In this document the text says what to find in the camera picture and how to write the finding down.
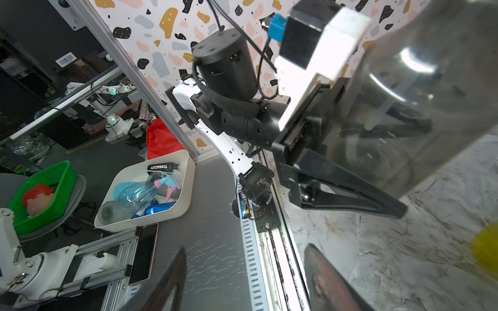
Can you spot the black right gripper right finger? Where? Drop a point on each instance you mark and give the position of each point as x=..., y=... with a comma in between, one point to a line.
x=328, y=290

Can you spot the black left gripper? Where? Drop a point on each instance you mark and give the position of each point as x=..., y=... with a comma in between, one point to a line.
x=315, y=183

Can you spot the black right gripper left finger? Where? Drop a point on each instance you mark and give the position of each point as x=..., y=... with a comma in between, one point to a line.
x=165, y=292

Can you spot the dark smoky spray bottle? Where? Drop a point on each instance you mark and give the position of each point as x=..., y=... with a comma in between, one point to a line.
x=443, y=64

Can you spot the yellow spray bottle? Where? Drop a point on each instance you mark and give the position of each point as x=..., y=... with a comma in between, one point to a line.
x=484, y=249

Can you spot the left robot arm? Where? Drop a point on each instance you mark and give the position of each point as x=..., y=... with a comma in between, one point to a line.
x=218, y=100

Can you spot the light blue spray bottle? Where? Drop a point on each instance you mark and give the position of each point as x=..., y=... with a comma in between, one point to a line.
x=132, y=197

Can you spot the smartphone on table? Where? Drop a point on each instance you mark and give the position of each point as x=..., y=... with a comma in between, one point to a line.
x=144, y=256

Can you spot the white storage bin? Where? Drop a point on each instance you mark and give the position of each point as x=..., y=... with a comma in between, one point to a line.
x=173, y=174

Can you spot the red plastic bag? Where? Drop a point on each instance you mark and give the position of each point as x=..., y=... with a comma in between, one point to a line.
x=160, y=140

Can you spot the green plastic crate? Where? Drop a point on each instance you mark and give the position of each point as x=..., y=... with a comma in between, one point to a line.
x=43, y=198

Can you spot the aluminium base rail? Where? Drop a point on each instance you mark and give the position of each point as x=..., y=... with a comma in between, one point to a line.
x=274, y=267

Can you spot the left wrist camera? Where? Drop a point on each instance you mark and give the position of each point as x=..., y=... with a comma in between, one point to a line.
x=318, y=40

